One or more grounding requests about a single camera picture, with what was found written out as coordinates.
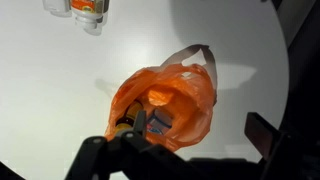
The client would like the clear bottle with orange label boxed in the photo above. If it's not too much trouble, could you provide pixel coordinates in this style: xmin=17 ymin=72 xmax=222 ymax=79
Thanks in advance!
xmin=70 ymin=0 xmax=110 ymax=37

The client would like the yellow and brown bottle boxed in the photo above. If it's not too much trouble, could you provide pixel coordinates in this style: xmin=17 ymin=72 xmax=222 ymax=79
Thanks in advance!
xmin=114 ymin=100 xmax=144 ymax=134

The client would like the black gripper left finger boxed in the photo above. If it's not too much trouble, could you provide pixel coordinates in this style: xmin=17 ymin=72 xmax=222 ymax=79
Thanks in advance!
xmin=64 ymin=110 xmax=201 ymax=180

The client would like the orange plastic bag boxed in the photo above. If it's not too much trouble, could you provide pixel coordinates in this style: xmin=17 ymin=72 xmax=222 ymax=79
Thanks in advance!
xmin=104 ymin=44 xmax=218 ymax=153

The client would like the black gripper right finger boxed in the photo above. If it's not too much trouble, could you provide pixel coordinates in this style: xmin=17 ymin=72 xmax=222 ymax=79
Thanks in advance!
xmin=244 ymin=112 xmax=320 ymax=180

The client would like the blue and white packet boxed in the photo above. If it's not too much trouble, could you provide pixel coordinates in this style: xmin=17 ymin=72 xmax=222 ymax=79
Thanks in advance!
xmin=145 ymin=109 xmax=174 ymax=136

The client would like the clear plastic container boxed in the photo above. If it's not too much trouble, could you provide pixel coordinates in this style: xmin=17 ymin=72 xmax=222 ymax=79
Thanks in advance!
xmin=42 ymin=0 xmax=73 ymax=18

